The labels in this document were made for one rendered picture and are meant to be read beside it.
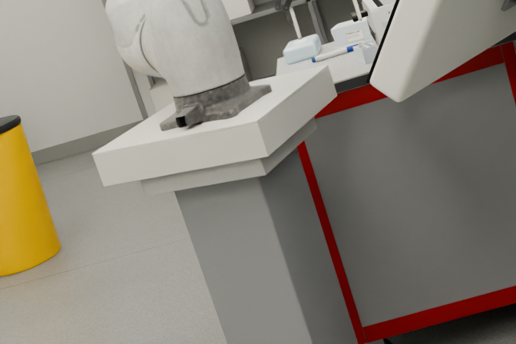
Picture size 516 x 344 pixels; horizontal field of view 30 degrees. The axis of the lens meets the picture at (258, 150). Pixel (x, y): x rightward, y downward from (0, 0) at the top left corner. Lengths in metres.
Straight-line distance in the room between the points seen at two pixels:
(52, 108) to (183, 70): 4.95
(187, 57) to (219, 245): 0.39
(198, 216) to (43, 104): 4.91
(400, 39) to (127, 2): 1.05
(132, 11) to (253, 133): 0.44
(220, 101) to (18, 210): 2.62
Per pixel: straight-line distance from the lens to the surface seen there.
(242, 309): 2.01
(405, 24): 1.07
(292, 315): 1.97
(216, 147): 1.81
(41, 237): 4.49
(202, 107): 1.88
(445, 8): 1.06
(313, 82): 2.01
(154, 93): 6.22
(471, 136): 2.35
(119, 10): 2.06
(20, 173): 4.42
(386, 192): 2.36
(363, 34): 2.74
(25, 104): 6.86
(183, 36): 1.87
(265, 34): 6.44
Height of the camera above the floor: 1.18
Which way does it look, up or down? 13 degrees down
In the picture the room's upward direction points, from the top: 18 degrees counter-clockwise
